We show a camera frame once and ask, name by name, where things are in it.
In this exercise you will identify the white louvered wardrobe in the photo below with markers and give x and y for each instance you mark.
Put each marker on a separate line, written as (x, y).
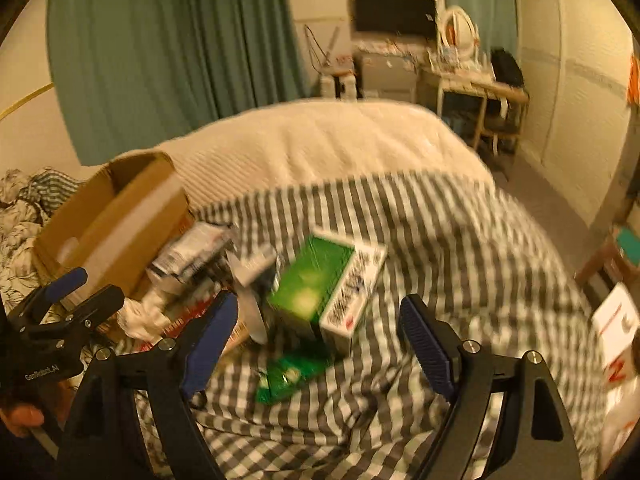
(570, 85)

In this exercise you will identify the grey cabinet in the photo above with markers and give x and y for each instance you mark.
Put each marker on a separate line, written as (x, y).
(387, 77)

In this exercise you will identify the white ribbed bedspread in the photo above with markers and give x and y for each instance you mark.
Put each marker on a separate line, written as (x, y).
(325, 145)

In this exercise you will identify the round white vanity mirror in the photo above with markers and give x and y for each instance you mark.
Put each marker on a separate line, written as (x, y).
(457, 17)

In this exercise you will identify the crumpled white paper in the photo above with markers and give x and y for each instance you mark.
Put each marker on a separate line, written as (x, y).
(145, 317)

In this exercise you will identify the red white flat packet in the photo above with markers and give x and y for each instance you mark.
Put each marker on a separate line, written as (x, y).
(177, 320)

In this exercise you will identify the wooden chair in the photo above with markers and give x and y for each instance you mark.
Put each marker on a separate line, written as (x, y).
(505, 110)

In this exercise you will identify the black bag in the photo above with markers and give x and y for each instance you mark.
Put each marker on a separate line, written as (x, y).
(506, 67)

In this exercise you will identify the green flat packet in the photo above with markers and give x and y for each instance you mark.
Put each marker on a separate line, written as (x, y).
(285, 375)

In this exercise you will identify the orange hanging item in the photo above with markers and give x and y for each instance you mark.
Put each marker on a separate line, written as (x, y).
(634, 80)

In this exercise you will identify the grey white checked blanket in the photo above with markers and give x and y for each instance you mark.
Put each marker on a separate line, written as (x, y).
(450, 260)

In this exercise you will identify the wooden desk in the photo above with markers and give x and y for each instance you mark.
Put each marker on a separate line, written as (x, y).
(457, 82)

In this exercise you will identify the white low stand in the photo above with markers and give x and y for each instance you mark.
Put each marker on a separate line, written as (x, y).
(340, 85)

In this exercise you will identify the wide green curtain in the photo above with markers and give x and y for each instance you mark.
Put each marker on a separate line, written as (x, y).
(165, 50)

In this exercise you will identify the floral grey white bedding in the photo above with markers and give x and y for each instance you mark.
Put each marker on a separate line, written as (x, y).
(20, 220)

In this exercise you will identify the white box red print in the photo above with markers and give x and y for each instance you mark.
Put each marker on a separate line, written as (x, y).
(617, 325)

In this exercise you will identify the green white carton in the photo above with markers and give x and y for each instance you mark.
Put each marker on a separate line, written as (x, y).
(305, 280)

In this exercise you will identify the white plastic item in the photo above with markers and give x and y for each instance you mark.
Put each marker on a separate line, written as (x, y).
(252, 290)

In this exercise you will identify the person's left hand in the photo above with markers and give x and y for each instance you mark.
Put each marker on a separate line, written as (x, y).
(20, 420)

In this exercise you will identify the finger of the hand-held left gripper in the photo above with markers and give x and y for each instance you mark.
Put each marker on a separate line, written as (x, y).
(65, 282)
(100, 305)

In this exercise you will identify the brown cardboard box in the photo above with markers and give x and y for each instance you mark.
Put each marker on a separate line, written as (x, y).
(115, 210)

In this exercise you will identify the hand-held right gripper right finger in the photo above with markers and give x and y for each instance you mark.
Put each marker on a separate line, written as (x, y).
(425, 340)

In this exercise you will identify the wooden side furniture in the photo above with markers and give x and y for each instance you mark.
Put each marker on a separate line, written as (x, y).
(605, 260)

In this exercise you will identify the black wall television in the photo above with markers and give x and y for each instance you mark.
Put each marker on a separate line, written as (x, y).
(395, 12)

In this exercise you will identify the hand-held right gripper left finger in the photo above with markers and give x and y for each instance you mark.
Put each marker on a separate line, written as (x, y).
(210, 340)

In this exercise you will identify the black white printed packet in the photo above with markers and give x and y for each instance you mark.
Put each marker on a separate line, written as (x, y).
(192, 252)

